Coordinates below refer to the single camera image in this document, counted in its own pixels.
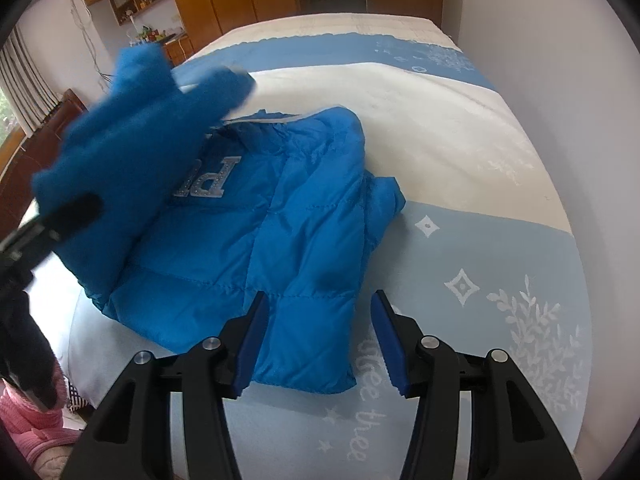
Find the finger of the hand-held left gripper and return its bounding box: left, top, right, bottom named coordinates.
left=37, top=194, right=105, bottom=241

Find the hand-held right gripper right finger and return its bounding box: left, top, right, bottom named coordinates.
left=370, top=289, right=583, bottom=480

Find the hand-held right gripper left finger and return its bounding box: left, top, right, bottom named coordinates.
left=60, top=290, right=271, bottom=480

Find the blue puffer jacket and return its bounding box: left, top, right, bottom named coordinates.
left=32, top=42, right=407, bottom=395

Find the dark wooden cabinet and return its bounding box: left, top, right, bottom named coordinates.
left=0, top=89, right=91, bottom=241

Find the window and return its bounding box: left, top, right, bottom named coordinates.
left=0, top=85, right=23, bottom=161

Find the striped beige curtain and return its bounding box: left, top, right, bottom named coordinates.
left=0, top=27, right=61, bottom=131

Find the colourful desk clutter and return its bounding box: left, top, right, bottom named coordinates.
left=127, top=25, right=188, bottom=46

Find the blue and white bedspread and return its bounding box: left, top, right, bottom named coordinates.
left=65, top=12, right=593, bottom=480

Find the black television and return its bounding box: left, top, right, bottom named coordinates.
left=306, top=0, right=368, bottom=13

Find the wall cable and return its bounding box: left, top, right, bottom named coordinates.
left=70, top=0, right=116, bottom=83

